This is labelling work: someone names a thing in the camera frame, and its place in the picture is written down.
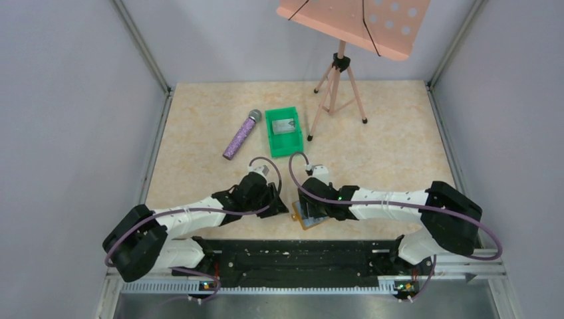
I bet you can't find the yellow leather card holder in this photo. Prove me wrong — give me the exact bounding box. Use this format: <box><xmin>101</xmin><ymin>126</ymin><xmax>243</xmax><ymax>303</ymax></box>
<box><xmin>291</xmin><ymin>201</ymin><xmax>329</xmax><ymax>231</ymax></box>

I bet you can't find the green plastic bin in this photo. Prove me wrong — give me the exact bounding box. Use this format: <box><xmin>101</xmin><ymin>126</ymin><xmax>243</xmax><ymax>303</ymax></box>
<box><xmin>265</xmin><ymin>106</ymin><xmax>304</xmax><ymax>158</ymax></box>

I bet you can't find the silver VIP card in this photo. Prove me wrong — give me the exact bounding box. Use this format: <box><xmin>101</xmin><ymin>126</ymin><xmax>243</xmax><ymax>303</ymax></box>
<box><xmin>271</xmin><ymin>118</ymin><xmax>296</xmax><ymax>135</ymax></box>

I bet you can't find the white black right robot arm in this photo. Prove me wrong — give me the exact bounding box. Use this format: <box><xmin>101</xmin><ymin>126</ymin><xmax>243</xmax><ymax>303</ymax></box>
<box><xmin>298</xmin><ymin>177</ymin><xmax>482</xmax><ymax>265</ymax></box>

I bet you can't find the pink music stand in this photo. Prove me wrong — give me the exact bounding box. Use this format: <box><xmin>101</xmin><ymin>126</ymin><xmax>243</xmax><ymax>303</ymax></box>
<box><xmin>276</xmin><ymin>0</ymin><xmax>431</xmax><ymax>141</ymax></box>

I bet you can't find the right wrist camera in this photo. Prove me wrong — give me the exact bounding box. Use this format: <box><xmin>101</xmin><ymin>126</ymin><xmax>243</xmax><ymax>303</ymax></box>
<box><xmin>305</xmin><ymin>165</ymin><xmax>329</xmax><ymax>181</ymax></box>

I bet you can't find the purple glitter microphone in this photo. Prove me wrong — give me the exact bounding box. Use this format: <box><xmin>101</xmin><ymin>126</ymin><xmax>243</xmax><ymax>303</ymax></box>
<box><xmin>222</xmin><ymin>109</ymin><xmax>262</xmax><ymax>160</ymax></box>

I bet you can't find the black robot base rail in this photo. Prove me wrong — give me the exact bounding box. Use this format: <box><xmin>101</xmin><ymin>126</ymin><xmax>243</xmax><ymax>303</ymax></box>
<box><xmin>105</xmin><ymin>237</ymin><xmax>503</xmax><ymax>302</ymax></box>

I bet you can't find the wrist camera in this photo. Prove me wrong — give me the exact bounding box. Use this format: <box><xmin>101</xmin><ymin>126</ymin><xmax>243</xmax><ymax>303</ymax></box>
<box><xmin>305</xmin><ymin>165</ymin><xmax>329</xmax><ymax>181</ymax></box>
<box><xmin>248</xmin><ymin>165</ymin><xmax>270</xmax><ymax>178</ymax></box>

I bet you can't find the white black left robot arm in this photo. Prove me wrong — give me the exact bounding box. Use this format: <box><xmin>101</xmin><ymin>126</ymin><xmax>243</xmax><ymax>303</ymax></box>
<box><xmin>102</xmin><ymin>171</ymin><xmax>289</xmax><ymax>282</ymax></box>

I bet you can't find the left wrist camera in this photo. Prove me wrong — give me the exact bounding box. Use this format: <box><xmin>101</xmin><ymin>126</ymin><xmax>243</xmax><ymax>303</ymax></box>
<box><xmin>248</xmin><ymin>165</ymin><xmax>270</xmax><ymax>178</ymax></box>

